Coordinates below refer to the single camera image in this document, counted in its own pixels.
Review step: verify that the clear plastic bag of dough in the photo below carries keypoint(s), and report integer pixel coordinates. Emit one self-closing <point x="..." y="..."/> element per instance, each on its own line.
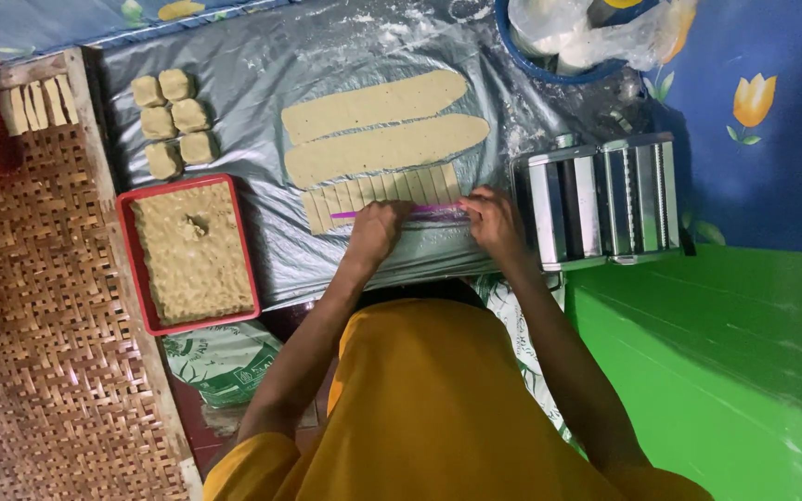
<point x="582" y="35"/>

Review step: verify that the steel pasta roller machine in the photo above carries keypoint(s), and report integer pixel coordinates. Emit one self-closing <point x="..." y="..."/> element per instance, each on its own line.
<point x="596" y="202"/>

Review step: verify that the person's right hand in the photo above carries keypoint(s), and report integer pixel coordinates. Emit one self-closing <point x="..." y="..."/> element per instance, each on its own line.
<point x="495" y="226"/>

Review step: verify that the person's right fingers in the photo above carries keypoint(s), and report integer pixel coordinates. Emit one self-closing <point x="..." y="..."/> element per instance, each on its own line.
<point x="479" y="198"/>

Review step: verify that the long flat dough sheet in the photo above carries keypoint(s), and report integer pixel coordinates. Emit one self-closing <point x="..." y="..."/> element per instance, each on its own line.
<point x="387" y="147"/>
<point x="373" y="104"/>

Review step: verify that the group of square dough blocks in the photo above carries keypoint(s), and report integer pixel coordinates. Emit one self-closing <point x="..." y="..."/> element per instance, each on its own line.
<point x="172" y="118"/>

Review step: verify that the blue plastic basin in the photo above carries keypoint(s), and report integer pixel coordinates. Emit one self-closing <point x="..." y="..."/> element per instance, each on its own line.
<point x="547" y="73"/>

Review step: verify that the slab of rough dough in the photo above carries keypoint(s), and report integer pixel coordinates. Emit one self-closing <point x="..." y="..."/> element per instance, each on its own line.
<point x="192" y="264"/>

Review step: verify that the woven bamboo tray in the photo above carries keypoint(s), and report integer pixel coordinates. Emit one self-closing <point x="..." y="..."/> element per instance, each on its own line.
<point x="46" y="313"/>

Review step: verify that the person's yellow garment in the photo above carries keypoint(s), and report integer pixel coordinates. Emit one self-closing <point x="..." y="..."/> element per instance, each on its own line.
<point x="436" y="403"/>

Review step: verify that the red rectangular tray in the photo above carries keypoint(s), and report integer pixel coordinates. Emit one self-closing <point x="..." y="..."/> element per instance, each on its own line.
<point x="131" y="278"/>

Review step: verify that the row of cut dough strips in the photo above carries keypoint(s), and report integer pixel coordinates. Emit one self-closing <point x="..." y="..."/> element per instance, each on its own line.
<point x="373" y="189"/>

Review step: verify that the white green printed sack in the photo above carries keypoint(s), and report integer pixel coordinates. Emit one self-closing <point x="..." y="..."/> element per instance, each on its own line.
<point x="220" y="362"/>

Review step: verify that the person's left hand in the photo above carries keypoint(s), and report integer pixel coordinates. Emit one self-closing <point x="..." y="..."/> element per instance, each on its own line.
<point x="375" y="233"/>

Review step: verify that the person's left fingers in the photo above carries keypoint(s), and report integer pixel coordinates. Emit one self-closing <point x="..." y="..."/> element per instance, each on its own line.
<point x="390" y="209"/>

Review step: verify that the line of dough sticks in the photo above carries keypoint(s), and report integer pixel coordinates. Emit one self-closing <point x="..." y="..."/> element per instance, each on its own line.
<point x="35" y="106"/>

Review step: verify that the silver plastic sheet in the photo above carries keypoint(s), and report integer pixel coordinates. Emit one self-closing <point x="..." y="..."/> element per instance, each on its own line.
<point x="248" y="69"/>

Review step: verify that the purple plastic ruler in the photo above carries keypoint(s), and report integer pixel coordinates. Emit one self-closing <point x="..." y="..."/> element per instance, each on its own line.
<point x="436" y="209"/>

